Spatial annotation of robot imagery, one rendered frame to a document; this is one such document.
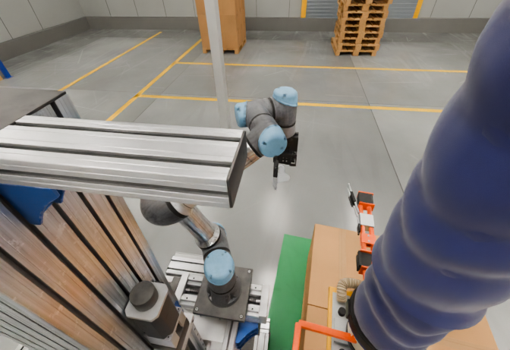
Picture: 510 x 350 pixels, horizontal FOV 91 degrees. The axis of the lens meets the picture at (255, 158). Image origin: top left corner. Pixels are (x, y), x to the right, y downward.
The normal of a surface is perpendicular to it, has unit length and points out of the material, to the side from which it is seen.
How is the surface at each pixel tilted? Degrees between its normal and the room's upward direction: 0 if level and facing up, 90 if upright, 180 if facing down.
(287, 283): 0
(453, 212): 101
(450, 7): 90
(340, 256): 0
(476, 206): 92
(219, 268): 7
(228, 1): 90
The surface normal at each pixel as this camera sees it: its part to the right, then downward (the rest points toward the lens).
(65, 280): 0.99, 0.08
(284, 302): -0.03, -0.77
